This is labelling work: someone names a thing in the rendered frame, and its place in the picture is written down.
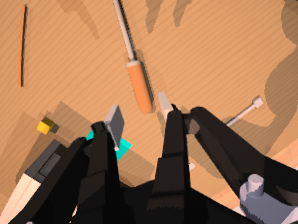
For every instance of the small yellow cube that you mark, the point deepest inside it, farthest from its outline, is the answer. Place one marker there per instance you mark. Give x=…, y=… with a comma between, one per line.
x=45, y=125

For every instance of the white flat bar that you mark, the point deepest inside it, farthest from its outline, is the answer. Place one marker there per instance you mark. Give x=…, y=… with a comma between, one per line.
x=191, y=166

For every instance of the teal square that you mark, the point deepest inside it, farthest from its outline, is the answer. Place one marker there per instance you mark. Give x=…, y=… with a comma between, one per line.
x=124, y=146

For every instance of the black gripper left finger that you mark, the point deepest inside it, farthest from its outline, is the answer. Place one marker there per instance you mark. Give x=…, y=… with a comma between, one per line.
x=57, y=197

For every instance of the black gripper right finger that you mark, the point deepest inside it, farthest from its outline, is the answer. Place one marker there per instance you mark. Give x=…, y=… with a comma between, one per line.
x=268, y=189

